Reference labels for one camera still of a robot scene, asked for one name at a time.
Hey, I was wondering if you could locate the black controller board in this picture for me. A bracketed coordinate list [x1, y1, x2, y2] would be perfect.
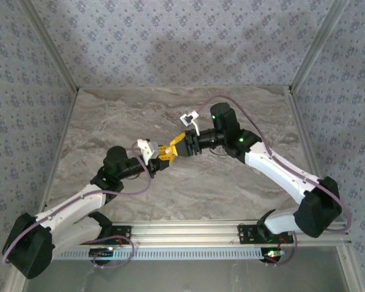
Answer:
[89, 246, 116, 266]
[260, 248, 285, 266]

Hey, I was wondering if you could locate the grey metal panel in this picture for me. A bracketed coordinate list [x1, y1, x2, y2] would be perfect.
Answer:
[26, 258, 352, 292]

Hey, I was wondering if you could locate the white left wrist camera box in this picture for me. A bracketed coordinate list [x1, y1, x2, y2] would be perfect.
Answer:
[136, 139, 159, 161]

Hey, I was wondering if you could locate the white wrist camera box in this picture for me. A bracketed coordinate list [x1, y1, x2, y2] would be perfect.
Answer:
[136, 139, 159, 161]
[180, 111, 201, 137]

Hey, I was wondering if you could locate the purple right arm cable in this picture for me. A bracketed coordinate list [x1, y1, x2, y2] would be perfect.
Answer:
[196, 96, 353, 269]

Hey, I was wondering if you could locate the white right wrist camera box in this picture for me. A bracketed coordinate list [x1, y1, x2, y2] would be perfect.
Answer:
[180, 111, 201, 137]

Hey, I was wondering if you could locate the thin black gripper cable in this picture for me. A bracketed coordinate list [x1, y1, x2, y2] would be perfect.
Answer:
[208, 145, 229, 157]

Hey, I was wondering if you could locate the aluminium table side rail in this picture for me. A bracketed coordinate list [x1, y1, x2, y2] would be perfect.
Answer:
[38, 89, 80, 214]
[285, 86, 331, 183]

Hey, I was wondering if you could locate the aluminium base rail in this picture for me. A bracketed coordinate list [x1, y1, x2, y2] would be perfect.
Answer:
[53, 219, 352, 246]

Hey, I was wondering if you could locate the white slotted cable duct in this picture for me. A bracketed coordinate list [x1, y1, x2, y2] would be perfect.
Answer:
[51, 246, 264, 262]

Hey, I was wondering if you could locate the aluminium frame post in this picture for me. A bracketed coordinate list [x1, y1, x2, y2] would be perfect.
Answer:
[287, 0, 352, 95]
[336, 243, 364, 292]
[18, 0, 82, 94]
[4, 267, 31, 292]

